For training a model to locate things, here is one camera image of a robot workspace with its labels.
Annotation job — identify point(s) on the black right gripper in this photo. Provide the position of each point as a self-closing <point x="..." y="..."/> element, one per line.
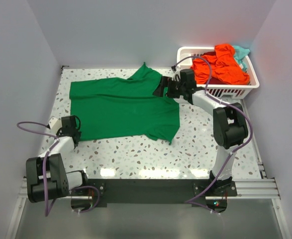
<point x="167" y="82"/>

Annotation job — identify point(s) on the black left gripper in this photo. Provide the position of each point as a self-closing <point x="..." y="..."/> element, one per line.
<point x="58" y="132"/>

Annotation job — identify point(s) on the green t-shirt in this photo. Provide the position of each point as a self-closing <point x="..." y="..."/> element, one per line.
<point x="117" y="107"/>

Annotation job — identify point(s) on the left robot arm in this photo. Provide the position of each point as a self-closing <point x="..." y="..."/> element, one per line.
<point x="59" y="182"/>

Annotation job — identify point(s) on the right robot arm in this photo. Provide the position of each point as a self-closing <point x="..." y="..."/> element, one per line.
<point x="229" y="123"/>

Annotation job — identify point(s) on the orange t-shirt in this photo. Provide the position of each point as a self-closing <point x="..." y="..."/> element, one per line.
<point x="222" y="66"/>

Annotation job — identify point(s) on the white plastic basket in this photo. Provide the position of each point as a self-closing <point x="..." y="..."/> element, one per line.
<point x="185" y="56"/>

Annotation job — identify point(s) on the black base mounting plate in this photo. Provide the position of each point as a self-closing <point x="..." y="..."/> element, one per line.
<point x="197" y="193"/>

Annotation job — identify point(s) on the teal t-shirt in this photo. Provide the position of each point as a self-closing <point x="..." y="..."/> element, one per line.
<point x="240" y="54"/>

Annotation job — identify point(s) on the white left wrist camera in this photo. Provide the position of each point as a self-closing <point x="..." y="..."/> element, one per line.
<point x="54" y="124"/>

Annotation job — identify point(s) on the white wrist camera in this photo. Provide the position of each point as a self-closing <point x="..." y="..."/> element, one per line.
<point x="54" y="124"/>
<point x="176" y="70"/>

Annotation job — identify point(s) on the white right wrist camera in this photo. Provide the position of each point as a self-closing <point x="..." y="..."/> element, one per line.
<point x="176" y="70"/>

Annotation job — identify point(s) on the aluminium frame rail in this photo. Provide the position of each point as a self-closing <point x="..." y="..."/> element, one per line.
<point x="257" y="188"/>

